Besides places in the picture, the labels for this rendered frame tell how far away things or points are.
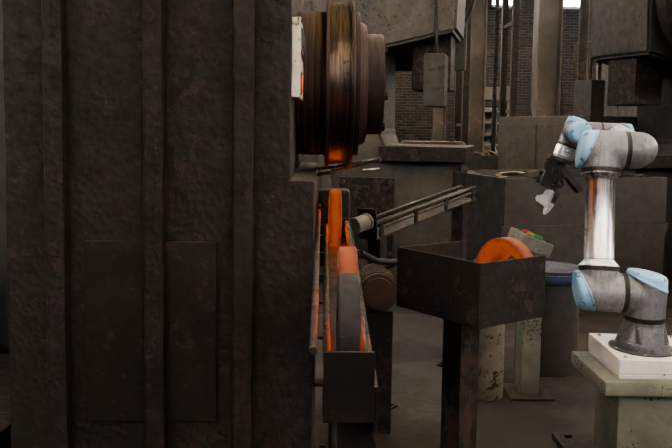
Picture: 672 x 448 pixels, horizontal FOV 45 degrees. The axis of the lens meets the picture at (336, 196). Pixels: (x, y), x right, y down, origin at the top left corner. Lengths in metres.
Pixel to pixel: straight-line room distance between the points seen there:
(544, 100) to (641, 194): 6.50
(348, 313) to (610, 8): 4.96
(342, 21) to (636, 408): 1.37
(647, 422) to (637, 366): 0.18
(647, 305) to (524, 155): 4.26
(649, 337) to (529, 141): 4.23
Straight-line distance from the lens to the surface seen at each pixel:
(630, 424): 2.56
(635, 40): 5.78
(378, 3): 5.06
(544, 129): 6.47
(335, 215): 2.27
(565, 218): 4.57
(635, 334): 2.55
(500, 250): 1.87
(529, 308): 1.84
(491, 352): 3.09
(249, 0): 1.85
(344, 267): 1.39
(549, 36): 11.29
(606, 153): 2.53
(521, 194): 4.42
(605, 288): 2.49
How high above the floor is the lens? 0.99
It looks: 5 degrees down
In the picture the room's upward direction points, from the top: 1 degrees clockwise
